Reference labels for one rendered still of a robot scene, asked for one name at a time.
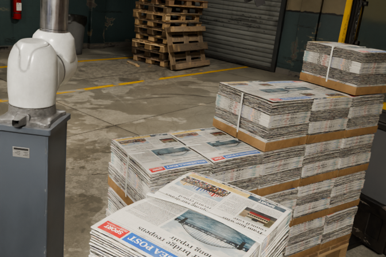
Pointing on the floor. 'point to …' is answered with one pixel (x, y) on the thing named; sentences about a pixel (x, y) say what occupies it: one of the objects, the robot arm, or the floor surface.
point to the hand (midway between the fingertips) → (253, 0)
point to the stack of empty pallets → (154, 35)
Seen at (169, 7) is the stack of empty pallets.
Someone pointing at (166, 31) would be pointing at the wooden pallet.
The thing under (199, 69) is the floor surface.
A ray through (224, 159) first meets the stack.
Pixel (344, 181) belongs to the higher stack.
